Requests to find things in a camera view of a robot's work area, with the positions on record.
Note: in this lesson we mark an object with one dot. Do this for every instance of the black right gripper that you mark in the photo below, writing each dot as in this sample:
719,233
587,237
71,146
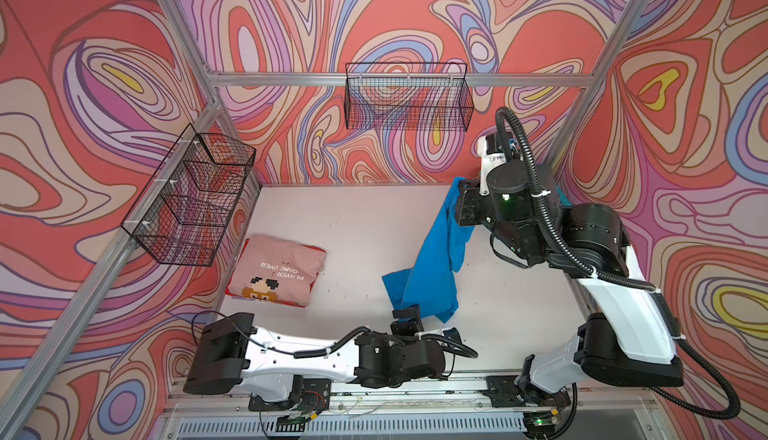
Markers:
471,195

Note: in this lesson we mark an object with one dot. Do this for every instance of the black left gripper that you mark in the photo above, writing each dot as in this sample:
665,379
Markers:
412,318

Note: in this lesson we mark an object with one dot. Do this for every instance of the blue t shirt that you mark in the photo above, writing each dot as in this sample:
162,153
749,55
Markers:
430,283

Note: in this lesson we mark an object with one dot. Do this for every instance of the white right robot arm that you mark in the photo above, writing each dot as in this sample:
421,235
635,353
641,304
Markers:
633,339

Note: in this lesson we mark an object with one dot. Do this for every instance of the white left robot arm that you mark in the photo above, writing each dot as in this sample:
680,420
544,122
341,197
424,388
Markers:
235,355

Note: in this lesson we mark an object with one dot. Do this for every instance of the teal plastic basket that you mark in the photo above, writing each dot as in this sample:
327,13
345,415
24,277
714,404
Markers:
564,200

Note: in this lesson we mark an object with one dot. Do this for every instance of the pink folded t shirt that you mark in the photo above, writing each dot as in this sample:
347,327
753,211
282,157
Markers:
276,270

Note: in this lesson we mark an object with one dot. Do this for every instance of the black wire basket back wall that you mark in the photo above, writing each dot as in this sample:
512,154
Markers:
428,105

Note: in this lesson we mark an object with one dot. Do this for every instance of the black wire basket wall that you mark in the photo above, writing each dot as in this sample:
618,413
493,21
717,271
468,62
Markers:
428,105
182,215

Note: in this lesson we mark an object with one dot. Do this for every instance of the black wire basket left wall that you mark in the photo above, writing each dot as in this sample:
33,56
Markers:
182,215

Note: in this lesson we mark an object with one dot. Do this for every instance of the aluminium horizontal frame bar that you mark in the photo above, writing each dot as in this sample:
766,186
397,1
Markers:
473,80

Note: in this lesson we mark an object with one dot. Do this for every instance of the aluminium right frame post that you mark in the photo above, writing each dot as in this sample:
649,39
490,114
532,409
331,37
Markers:
625,25

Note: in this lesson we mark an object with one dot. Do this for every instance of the aluminium left diagonal frame bar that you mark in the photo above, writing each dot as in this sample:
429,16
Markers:
27,390

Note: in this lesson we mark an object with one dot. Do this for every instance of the aluminium corner frame post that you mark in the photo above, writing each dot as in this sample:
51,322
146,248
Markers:
186,38

